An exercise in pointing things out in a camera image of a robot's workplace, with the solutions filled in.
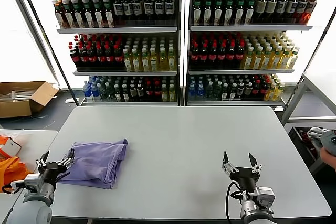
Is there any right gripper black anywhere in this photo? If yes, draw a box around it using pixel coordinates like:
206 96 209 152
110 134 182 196
222 151 263 193

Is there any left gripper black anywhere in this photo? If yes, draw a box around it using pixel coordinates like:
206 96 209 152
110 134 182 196
36 148 75 183

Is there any purple T-shirt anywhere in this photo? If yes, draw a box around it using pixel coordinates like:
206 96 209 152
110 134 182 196
56 138 129 190

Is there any grey round handheld object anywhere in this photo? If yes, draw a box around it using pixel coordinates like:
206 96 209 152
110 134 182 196
320 129 336 153

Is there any person's bare hand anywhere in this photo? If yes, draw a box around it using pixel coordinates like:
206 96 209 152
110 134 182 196
319 147 336 169

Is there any small orange white box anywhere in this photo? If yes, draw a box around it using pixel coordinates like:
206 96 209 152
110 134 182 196
0 137 22 158

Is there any orange fabric bag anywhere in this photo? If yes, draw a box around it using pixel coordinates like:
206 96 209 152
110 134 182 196
0 134 34 188

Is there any black storage crate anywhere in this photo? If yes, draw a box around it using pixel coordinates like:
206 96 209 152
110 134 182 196
288 125 326 168

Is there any open cardboard box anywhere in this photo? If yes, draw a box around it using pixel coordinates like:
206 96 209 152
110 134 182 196
0 81 59 119

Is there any red crumpled garment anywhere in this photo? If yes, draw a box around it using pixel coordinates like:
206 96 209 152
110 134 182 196
298 129 320 158

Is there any cola bottle red cap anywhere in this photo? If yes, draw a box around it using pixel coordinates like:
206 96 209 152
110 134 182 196
87 46 98 69
235 40 246 68
199 41 210 68
190 41 201 68
146 81 155 102
113 45 124 69
253 80 262 99
208 41 219 68
69 42 81 69
226 40 237 68
217 41 228 68
96 46 107 69
260 78 270 99
105 46 116 69
154 81 162 102
79 46 89 69

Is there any blue water bottle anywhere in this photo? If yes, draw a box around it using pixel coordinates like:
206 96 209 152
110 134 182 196
83 83 92 102
91 82 100 102
197 83 206 102
189 83 198 102

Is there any orange yellow juice bottle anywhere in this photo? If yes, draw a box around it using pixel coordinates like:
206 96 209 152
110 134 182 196
261 46 274 70
252 46 265 70
265 82 277 101
275 82 287 101
279 46 292 70
243 46 255 70
288 47 301 70
270 46 284 70

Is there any white packing material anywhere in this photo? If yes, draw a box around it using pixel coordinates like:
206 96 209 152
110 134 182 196
0 87 36 102

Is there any grey white crumpled garment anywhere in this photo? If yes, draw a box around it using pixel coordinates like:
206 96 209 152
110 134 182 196
306 126 329 151

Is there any pale yellow juice bottle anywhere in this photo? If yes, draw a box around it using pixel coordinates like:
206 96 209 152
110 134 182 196
141 48 151 72
161 83 170 102
159 48 169 72
123 49 133 73
169 83 177 102
150 48 160 72
132 49 142 73
167 47 177 72

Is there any black slanted pole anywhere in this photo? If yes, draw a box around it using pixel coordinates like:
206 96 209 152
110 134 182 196
14 0 80 106

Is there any grey metal shelf unit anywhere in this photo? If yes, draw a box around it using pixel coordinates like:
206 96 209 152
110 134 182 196
37 0 183 107
184 0 333 111

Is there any dark tea bottle green neck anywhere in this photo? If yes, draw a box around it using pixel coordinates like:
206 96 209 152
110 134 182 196
92 0 106 29
102 0 116 28
82 0 96 29
203 0 213 26
72 0 86 29
214 0 224 26
225 0 235 25
62 0 76 29
193 0 203 26
235 0 246 25
245 0 257 25

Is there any dark bottle beige label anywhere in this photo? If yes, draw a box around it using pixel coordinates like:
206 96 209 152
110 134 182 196
255 0 268 25
265 0 278 25

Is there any dark bottle white blue label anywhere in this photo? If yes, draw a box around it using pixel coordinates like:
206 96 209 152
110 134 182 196
113 0 124 23
286 0 298 24
123 0 134 23
144 0 155 23
276 0 289 24
132 0 144 23
155 0 165 23
165 0 176 22

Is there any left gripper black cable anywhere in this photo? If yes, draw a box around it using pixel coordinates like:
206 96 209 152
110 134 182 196
55 172 71 183

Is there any left wrist camera silver box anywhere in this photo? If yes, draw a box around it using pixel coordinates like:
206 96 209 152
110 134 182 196
23 173 44 192

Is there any wrist camera silver box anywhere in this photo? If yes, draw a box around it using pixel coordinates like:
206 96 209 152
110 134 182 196
23 173 44 192
254 186 276 208

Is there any right arm thick black cable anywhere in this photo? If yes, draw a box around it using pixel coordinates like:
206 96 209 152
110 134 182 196
225 181 244 221

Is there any right wrist camera silver box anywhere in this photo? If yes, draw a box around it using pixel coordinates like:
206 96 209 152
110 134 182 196
254 186 276 208

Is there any left camera cable black white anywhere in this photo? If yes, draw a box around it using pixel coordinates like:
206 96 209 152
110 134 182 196
1 180 27 194

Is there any grey metal frame table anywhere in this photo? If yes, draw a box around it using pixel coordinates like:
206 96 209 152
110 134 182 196
280 71 336 175

